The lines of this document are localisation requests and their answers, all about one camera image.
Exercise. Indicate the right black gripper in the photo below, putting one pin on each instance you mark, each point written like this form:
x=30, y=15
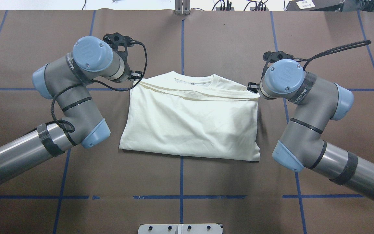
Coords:
x=253, y=87

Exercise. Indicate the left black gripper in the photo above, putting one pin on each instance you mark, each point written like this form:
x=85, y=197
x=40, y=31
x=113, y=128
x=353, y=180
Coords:
x=136, y=75

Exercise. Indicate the cream long sleeve cat shirt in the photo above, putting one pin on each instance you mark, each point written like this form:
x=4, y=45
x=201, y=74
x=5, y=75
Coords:
x=209, y=117

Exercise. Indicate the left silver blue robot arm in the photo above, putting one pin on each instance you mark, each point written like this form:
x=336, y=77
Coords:
x=73, y=118

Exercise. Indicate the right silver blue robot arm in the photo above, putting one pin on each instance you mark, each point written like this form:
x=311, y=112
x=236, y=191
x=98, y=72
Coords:
x=318, y=101

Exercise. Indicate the black box with white label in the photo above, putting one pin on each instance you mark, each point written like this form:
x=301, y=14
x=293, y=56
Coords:
x=315, y=5

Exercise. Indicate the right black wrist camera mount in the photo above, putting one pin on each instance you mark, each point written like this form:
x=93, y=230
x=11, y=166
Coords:
x=272, y=57

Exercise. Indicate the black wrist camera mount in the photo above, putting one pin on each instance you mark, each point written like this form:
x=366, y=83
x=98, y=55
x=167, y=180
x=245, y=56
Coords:
x=272, y=57
x=119, y=44

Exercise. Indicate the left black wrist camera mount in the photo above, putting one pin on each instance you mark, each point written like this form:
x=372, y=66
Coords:
x=119, y=44

